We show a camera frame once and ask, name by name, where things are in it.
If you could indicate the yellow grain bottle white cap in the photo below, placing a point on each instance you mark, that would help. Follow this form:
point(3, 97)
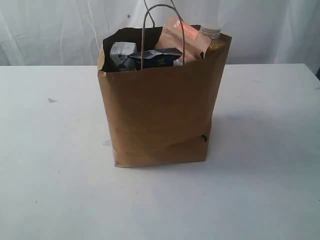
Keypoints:
point(213, 32)

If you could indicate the spaghetti package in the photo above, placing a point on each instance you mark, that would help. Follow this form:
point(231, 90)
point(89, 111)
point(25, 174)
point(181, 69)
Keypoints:
point(156, 58)

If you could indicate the white backdrop curtain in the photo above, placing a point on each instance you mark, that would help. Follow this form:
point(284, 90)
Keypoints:
point(70, 32)

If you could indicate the brown kraft pouch orange label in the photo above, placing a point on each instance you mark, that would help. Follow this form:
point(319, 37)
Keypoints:
point(172, 37)

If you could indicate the small blue white milk carton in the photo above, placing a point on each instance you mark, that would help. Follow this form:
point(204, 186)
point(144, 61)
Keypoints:
point(119, 54)

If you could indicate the brown paper shopping bag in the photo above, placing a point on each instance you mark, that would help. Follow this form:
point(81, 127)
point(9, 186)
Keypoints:
point(162, 115)

